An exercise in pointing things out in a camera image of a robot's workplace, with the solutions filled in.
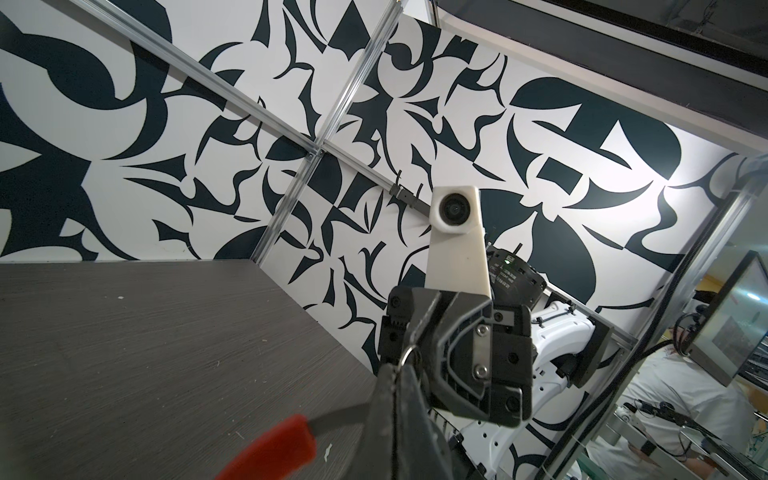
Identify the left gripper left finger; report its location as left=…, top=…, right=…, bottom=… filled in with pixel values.
left=342, top=364, right=414, bottom=480

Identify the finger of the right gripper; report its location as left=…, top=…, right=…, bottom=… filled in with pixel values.
left=420, top=291, right=493, bottom=420
left=398, top=288, right=446, bottom=366

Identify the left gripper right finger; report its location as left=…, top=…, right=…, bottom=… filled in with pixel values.
left=398, top=365, right=453, bottom=480

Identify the red key tag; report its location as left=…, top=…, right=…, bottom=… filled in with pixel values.
left=215, top=414, right=317, bottom=480

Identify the large wire keyring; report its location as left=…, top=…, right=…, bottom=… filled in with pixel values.
left=307, top=345, right=420, bottom=437

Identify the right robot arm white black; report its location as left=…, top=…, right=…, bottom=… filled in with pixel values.
left=378, top=246, right=613, bottom=479

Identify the person in white shirt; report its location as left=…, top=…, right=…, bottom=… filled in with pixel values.
left=584, top=347, right=757, bottom=480

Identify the monitor screen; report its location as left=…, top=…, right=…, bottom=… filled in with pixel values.
left=689, top=251, right=767, bottom=387

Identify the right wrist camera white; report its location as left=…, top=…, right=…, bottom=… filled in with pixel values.
left=425, top=186, right=491, bottom=297

